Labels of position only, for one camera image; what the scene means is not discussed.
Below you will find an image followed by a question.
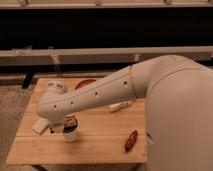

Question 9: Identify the grey metal rail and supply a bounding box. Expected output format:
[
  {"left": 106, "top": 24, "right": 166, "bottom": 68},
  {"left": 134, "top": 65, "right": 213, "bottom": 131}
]
[{"left": 0, "top": 46, "right": 213, "bottom": 66}]

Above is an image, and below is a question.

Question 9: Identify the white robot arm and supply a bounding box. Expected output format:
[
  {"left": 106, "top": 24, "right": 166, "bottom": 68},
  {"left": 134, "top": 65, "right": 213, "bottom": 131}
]
[{"left": 37, "top": 55, "right": 213, "bottom": 171}]

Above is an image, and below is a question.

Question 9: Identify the white ceramic cup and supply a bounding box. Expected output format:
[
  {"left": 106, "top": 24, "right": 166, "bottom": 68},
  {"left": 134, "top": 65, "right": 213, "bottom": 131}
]
[{"left": 63, "top": 126, "right": 78, "bottom": 142}]

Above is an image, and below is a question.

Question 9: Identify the white rectangular box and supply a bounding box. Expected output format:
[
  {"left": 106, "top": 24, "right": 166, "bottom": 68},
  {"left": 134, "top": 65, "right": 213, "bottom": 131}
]
[{"left": 109, "top": 101, "right": 132, "bottom": 112}]

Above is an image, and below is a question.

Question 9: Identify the red brown small object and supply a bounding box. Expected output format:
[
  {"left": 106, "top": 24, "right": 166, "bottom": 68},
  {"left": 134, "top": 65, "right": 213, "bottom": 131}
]
[{"left": 125, "top": 130, "right": 138, "bottom": 152}]

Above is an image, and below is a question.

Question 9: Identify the black post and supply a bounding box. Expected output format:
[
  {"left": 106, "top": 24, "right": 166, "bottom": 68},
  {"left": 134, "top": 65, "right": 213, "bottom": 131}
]
[{"left": 22, "top": 71, "right": 35, "bottom": 89}]

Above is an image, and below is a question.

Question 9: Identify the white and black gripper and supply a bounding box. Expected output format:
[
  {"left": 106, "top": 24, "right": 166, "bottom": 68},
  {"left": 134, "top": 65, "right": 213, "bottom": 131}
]
[{"left": 49, "top": 115, "right": 80, "bottom": 134}]

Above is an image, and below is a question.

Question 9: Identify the white eraser block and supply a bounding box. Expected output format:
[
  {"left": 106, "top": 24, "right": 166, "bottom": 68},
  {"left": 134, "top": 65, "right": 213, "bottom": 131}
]
[{"left": 33, "top": 118, "right": 48, "bottom": 135}]

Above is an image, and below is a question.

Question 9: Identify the orange round plate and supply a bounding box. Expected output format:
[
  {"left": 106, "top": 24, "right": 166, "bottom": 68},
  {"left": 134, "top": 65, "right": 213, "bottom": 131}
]
[{"left": 75, "top": 79, "right": 96, "bottom": 90}]

